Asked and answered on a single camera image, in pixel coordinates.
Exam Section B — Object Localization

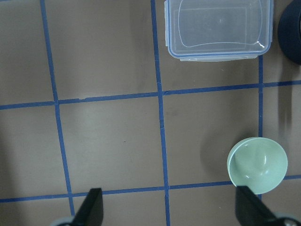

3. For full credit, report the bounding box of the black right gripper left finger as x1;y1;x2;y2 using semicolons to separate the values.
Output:
70;188;104;226

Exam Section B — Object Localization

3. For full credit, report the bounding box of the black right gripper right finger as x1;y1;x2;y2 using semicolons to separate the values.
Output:
236;186;289;226

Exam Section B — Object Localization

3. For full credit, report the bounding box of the green bowl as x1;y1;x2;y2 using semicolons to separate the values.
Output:
227;137;288;195

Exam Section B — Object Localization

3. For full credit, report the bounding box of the dark round object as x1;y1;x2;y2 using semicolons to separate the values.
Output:
277;0;301;65

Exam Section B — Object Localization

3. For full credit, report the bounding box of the clear plastic food container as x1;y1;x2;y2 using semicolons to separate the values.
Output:
164;0;274;62

